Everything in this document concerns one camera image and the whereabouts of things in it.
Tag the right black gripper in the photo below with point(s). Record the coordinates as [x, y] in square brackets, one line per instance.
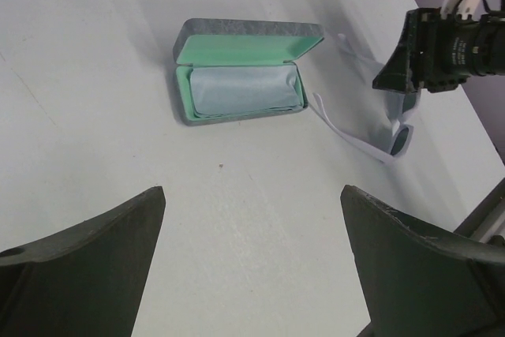
[439, 54]

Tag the light blue cleaning cloth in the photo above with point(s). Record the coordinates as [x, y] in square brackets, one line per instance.
[223, 90]

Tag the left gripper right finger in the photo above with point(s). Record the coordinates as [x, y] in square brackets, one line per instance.
[419, 279]

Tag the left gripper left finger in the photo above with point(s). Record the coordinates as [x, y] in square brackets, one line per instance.
[86, 280]

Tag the white frame sunglasses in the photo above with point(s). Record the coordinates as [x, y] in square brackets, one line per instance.
[390, 111]

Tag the grey glasses case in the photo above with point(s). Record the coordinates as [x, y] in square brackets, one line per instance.
[206, 42]

